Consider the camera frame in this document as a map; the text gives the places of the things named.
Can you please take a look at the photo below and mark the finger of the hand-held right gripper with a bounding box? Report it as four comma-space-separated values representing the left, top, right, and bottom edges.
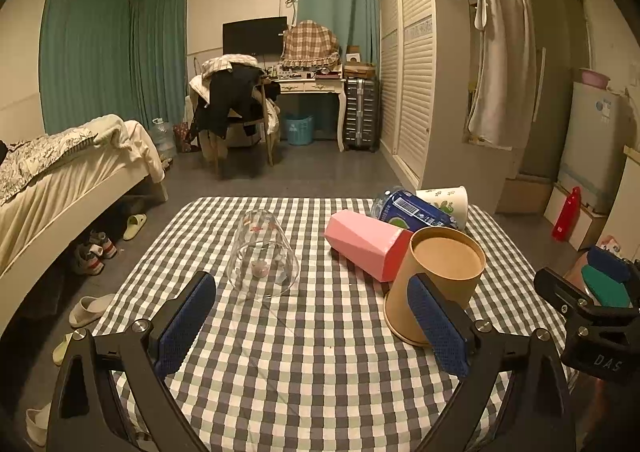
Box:
533, 265, 640, 323
587, 246, 634, 283

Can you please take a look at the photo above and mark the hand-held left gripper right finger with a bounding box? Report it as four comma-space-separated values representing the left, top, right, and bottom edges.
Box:
406, 273, 576, 452

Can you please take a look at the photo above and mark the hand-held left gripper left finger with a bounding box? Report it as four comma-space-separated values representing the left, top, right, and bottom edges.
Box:
47, 271, 217, 452

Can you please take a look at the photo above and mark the brown paper cup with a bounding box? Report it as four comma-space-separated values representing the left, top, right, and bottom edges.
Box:
384, 227, 487, 347

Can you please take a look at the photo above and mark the clear glass cup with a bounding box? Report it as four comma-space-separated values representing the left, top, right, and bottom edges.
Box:
226, 210, 300, 300

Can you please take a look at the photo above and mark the pink faceted cup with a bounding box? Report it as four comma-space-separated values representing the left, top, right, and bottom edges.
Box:
324, 211, 415, 283

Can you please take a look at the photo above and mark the white leaf-print cup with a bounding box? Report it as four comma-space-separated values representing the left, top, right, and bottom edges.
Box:
416, 186, 469, 231

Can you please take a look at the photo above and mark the white cardboard box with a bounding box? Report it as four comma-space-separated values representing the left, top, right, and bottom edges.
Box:
544, 182, 608, 251

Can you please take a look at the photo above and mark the red bottle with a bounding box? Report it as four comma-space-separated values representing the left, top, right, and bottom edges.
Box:
552, 186, 582, 241

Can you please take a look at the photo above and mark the white slipper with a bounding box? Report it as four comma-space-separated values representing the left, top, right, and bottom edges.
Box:
25, 402, 53, 448
69, 294, 116, 329

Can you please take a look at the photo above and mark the pale green slipper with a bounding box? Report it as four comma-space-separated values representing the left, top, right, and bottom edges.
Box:
52, 332, 76, 366
123, 213, 148, 241

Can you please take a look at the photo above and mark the grey sneaker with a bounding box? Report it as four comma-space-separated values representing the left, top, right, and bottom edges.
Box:
70, 244, 106, 277
85, 231, 118, 260

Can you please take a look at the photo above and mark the checked tablecloth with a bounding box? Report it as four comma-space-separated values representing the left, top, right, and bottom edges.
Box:
92, 196, 581, 452

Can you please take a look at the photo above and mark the blue labelled bottle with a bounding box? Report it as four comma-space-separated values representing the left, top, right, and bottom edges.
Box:
371, 187, 458, 233

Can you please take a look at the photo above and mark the small white fridge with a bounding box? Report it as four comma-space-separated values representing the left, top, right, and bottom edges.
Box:
557, 80, 633, 213

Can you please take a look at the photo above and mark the bed with cream sheet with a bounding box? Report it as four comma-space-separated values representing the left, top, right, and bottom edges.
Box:
0, 114, 170, 327

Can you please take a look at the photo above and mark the clear water jug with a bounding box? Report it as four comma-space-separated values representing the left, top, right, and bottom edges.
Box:
150, 118, 177, 160

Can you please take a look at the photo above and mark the dark red bag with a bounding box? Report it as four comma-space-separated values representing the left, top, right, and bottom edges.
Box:
173, 122, 201, 153

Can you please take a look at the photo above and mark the pink basin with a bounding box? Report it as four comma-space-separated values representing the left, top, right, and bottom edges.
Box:
579, 68, 612, 87

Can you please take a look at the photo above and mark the wooden chair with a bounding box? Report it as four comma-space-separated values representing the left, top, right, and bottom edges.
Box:
200, 74, 281, 180

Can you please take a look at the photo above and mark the white hanging towel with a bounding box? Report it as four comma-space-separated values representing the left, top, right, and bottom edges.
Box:
467, 0, 535, 150

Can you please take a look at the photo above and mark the patterned quilt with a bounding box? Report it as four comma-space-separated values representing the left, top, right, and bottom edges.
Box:
0, 128, 98, 205

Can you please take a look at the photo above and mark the blue plastic basket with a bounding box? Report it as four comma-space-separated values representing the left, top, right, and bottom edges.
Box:
285, 114, 315, 147

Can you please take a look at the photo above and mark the grey suitcase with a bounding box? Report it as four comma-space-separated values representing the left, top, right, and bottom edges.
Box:
343, 76, 379, 153

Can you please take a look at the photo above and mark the black clothes pile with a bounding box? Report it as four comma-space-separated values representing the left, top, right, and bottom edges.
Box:
192, 62, 266, 139

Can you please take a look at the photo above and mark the white louvred wardrobe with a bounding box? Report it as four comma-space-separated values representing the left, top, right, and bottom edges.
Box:
376, 0, 521, 193

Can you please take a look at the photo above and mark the plaid shirt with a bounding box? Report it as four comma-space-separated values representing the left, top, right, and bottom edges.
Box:
200, 54, 261, 78

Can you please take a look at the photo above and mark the white desk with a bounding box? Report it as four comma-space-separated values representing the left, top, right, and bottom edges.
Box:
272, 76, 347, 153

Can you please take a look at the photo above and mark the brown box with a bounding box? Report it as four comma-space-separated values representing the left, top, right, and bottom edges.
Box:
343, 46, 377, 78

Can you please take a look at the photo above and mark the wide green curtain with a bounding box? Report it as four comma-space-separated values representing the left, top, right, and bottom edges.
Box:
39, 0, 189, 135

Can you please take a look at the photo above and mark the black monitor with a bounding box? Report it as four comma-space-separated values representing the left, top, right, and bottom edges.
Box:
222, 16, 289, 57

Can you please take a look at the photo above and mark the plaid cloth cover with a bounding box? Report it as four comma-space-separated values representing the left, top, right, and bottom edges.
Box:
280, 20, 342, 68

